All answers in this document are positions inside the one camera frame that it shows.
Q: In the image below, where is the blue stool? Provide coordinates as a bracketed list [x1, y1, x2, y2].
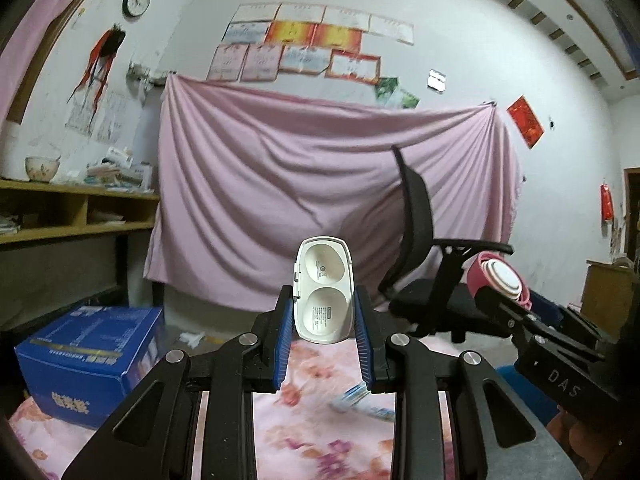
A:
[495, 365, 559, 429]

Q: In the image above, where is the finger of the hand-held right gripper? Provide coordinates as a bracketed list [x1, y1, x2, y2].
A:
[473, 285, 540, 343]
[522, 305, 607, 361]

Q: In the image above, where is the blue white toothpaste tube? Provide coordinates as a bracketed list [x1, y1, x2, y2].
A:
[330, 382, 399, 421]

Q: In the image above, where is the pink curtain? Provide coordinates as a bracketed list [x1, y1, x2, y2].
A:
[0, 0, 117, 124]

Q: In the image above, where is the white plastic case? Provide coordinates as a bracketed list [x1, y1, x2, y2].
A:
[292, 235, 357, 345]

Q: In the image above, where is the red tassel wall decoration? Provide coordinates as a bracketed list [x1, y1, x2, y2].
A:
[67, 24, 126, 116]

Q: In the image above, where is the blue cardboard carton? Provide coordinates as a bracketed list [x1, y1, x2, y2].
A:
[14, 304, 166, 431]

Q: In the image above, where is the pink floral blanket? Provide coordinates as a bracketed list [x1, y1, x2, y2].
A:
[7, 337, 557, 480]

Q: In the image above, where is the group of wall certificates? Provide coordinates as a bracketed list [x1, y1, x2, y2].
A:
[206, 2, 416, 85]

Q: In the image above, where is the wooden door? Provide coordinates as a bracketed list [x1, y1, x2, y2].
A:
[622, 166, 640, 262]

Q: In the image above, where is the pink hanging sheet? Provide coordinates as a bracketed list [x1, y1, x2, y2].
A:
[142, 72, 525, 314]

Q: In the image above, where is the floral ceramic bowl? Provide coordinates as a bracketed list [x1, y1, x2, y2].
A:
[25, 155, 62, 184]

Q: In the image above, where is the wooden shelf desk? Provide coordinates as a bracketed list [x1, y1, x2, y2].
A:
[0, 177, 162, 333]

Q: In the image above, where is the pile of papers and boxes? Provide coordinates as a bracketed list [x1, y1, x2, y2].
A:
[65, 146, 156, 195]

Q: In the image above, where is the paper wall calendar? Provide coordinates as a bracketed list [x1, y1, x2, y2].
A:
[65, 91, 126, 144]

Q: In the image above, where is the crumpled white paper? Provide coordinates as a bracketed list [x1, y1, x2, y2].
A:
[179, 331, 221, 349]

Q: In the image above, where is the black office chair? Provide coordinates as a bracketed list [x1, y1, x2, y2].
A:
[377, 145, 516, 345]

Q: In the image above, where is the red paper poster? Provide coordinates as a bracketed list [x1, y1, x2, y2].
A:
[506, 95, 545, 150]

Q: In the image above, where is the person's right forearm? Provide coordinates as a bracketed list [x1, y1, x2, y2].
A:
[545, 404, 628, 480]

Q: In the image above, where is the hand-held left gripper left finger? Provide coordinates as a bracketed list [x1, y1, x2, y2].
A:
[60, 285, 296, 480]

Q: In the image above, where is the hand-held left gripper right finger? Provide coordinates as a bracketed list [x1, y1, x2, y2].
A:
[352, 285, 572, 480]

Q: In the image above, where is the pink collapsible cup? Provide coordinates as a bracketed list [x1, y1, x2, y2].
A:
[467, 251, 532, 314]

